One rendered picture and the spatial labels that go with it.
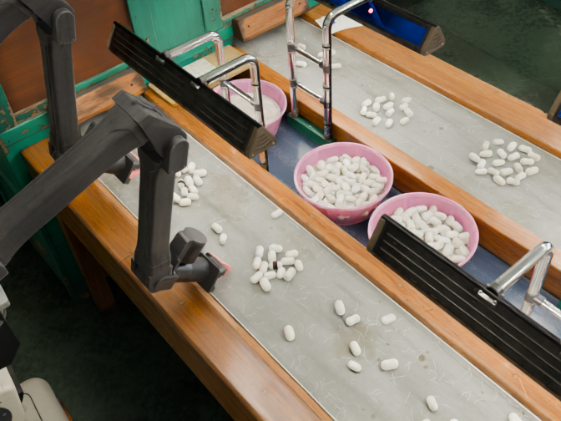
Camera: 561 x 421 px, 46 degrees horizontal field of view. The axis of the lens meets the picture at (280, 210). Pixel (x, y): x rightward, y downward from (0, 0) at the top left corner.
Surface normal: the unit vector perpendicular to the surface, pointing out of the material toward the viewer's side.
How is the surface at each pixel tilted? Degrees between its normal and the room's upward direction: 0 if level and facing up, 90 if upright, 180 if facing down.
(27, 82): 90
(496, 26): 0
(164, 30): 90
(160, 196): 99
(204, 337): 0
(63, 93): 96
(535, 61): 0
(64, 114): 96
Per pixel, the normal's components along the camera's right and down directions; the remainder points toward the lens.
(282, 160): -0.06, -0.69
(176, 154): 0.67, 0.61
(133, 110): -0.18, -0.42
